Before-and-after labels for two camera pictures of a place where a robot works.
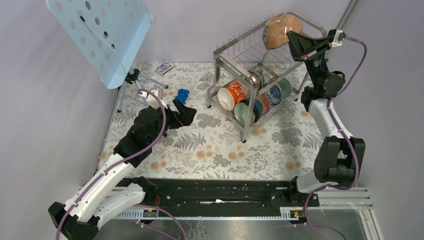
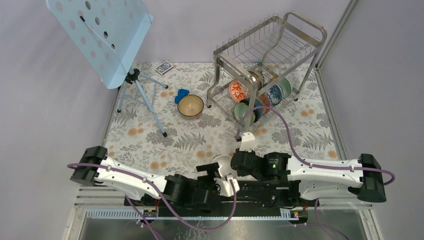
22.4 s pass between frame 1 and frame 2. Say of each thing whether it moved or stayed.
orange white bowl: moved
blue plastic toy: stayed
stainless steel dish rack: stayed
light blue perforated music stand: stayed
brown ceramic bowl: moved
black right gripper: moved
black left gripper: moved
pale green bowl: stayed
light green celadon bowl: stayed
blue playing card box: stayed
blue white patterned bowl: stayed
